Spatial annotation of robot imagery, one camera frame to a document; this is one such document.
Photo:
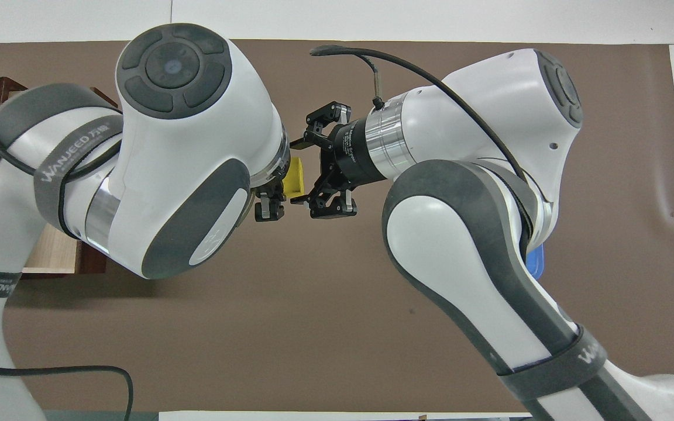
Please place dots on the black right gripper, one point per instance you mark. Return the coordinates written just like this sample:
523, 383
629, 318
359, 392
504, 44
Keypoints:
351, 152

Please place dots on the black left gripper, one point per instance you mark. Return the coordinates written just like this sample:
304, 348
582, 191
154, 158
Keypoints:
275, 184

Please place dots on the yellow block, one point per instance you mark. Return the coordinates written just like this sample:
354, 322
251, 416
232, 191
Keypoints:
295, 178

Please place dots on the dark wooden drawer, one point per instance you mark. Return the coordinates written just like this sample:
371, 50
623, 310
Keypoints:
50, 254

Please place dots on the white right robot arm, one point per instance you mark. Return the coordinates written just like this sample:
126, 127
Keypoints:
489, 105

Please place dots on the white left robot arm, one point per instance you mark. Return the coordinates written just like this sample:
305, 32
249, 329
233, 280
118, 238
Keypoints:
196, 128

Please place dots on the brown paper table mat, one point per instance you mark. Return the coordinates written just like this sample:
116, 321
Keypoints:
313, 304

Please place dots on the blue plastic tray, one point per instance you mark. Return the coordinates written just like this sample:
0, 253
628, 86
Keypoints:
537, 263

